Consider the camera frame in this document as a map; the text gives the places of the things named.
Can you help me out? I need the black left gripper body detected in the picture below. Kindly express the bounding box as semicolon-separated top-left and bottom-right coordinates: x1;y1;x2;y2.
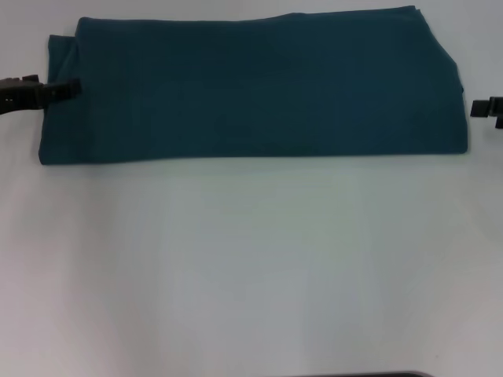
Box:
0;74;45;115

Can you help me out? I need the teal t-shirt with FREE print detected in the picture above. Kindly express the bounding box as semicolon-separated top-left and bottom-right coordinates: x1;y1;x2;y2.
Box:
38;5;469;167

